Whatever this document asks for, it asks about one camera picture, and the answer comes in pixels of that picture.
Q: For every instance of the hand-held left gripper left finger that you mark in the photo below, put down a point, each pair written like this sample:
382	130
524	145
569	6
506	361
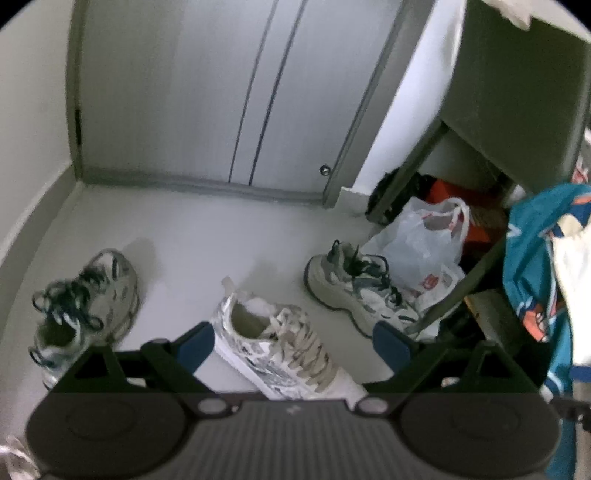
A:
198	346

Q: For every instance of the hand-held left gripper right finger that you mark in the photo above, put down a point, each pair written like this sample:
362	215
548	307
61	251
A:
390	346

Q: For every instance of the white printed lace-up sneaker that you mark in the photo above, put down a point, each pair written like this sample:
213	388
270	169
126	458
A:
16	461
258	332

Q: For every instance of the grey white running sneaker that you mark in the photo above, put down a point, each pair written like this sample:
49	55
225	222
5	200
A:
351	286
106	286

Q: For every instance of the white plastic bag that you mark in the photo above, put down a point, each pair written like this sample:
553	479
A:
415	249

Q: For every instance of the black bag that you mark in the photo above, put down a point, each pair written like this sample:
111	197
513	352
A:
383	194

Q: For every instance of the orange box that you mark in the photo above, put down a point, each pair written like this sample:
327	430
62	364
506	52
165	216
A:
443	191

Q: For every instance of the teal printed cloth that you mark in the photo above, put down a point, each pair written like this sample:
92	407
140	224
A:
526	240

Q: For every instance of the round metal door fitting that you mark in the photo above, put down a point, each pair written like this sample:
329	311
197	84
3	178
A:
324	170

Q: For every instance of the grey door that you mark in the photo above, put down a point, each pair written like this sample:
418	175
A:
184	92

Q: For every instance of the white cloth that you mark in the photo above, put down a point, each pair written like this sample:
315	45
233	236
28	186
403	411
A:
512	11

